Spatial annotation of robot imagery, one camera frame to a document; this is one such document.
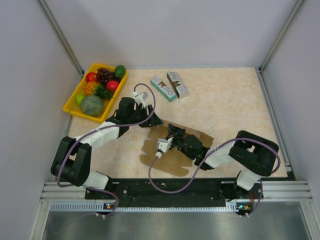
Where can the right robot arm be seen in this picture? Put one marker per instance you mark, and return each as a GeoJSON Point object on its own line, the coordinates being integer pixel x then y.
{"type": "Point", "coordinates": [258, 156]}

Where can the teal white carton box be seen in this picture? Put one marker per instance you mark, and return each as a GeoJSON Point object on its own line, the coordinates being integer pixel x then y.
{"type": "Point", "coordinates": [166, 91]}

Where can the red apple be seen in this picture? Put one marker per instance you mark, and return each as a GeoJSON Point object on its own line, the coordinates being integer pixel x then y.
{"type": "Point", "coordinates": [91, 77]}

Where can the dark purple grape bunch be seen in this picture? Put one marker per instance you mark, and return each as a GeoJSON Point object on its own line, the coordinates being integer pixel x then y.
{"type": "Point", "coordinates": [104, 75]}

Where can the green avocado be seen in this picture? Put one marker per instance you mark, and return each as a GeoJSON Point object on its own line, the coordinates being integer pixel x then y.
{"type": "Point", "coordinates": [119, 71]}

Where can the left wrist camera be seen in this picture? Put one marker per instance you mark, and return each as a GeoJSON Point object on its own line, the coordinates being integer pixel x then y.
{"type": "Point", "coordinates": [140, 99]}

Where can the aluminium rail with cable duct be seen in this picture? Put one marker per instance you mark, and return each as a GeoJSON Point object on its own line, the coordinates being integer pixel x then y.
{"type": "Point", "coordinates": [74, 198]}

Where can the brown cardboard box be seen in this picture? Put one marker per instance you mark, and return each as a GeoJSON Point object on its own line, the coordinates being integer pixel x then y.
{"type": "Point", "coordinates": [172, 163]}

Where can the yellow plastic tray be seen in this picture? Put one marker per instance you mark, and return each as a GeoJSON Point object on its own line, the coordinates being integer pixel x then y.
{"type": "Point", "coordinates": [75, 110]}

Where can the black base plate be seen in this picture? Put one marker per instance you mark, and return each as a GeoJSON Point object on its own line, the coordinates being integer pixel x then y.
{"type": "Point", "coordinates": [170, 192]}

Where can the silver brown carton box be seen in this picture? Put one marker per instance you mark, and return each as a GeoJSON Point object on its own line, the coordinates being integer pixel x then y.
{"type": "Point", "coordinates": [177, 84]}

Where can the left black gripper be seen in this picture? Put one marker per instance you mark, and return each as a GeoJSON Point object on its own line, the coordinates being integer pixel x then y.
{"type": "Point", "coordinates": [154, 120]}

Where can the green lime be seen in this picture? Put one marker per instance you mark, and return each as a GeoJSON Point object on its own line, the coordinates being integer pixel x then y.
{"type": "Point", "coordinates": [79, 98]}

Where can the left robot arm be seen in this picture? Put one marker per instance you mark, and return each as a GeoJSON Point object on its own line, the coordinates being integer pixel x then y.
{"type": "Point", "coordinates": [72, 162]}

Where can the green round melon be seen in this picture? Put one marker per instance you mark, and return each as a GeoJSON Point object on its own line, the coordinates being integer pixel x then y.
{"type": "Point", "coordinates": [92, 105]}

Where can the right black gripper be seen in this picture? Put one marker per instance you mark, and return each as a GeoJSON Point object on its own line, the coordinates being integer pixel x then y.
{"type": "Point", "coordinates": [176, 132]}

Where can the red peach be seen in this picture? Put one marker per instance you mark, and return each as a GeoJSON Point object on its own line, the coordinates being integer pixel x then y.
{"type": "Point", "coordinates": [112, 85]}

